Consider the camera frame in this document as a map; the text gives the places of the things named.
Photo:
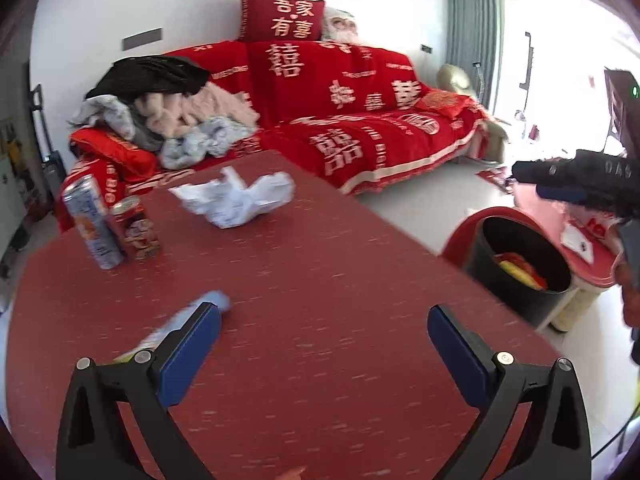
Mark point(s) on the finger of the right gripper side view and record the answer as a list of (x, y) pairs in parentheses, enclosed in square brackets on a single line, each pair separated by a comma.
[(555, 179)]

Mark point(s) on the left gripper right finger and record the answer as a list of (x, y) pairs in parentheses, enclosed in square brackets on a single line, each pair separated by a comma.
[(554, 442)]

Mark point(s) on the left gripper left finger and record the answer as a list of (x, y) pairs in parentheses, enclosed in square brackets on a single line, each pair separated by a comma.
[(93, 442)]

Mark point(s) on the black trash bin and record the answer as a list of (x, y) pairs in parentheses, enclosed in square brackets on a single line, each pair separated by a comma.
[(505, 250)]

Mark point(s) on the right hand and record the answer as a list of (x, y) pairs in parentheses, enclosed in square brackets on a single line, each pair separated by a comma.
[(630, 293)]

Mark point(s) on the red white round stool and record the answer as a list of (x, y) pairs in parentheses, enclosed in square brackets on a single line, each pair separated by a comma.
[(584, 239)]

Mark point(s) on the yellow corn-shaped package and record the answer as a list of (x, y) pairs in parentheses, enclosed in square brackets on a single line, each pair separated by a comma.
[(529, 278)]

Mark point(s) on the small red cushion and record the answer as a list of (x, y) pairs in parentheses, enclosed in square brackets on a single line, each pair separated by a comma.
[(445, 103)]

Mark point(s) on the gold armchair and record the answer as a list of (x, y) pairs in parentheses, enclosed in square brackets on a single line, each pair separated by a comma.
[(455, 79)]

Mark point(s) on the blue teal wrapper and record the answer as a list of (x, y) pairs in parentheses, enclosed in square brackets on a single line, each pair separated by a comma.
[(151, 342)]

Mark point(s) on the grey curtain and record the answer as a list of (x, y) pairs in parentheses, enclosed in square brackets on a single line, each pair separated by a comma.
[(475, 43)]

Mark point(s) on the red drink can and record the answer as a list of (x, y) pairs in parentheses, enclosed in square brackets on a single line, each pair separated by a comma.
[(135, 229)]

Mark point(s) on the red sofa cover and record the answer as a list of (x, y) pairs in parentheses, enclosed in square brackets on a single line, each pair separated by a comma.
[(344, 113)]

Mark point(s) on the crumpled white paper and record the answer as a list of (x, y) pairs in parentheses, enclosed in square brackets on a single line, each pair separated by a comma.
[(228, 202)]

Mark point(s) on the black upright vacuum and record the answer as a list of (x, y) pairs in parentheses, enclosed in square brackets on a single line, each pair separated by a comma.
[(54, 171)]

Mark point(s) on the red pillow on sofa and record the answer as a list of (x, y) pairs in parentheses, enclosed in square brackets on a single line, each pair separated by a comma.
[(133, 164)]

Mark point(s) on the white plush toy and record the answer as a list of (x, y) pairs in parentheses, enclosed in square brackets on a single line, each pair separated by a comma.
[(339, 26)]

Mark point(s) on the white cabinet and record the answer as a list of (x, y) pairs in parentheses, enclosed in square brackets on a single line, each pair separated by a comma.
[(16, 184)]

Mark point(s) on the grey white garment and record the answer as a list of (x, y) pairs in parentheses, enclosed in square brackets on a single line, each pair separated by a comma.
[(122, 118)]

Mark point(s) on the light blue patterned garment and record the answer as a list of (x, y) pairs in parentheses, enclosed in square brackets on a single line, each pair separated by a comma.
[(214, 137)]

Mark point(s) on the beige fuzzy garment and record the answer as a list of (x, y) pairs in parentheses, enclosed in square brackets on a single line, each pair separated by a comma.
[(173, 115)]

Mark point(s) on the red cushion with characters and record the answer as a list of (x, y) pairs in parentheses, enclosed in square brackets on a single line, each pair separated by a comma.
[(298, 20)]

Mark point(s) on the black garment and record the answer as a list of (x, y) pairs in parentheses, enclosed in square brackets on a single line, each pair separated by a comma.
[(129, 78)]

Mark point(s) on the grey wall panel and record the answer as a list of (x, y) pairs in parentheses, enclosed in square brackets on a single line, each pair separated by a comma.
[(142, 38)]

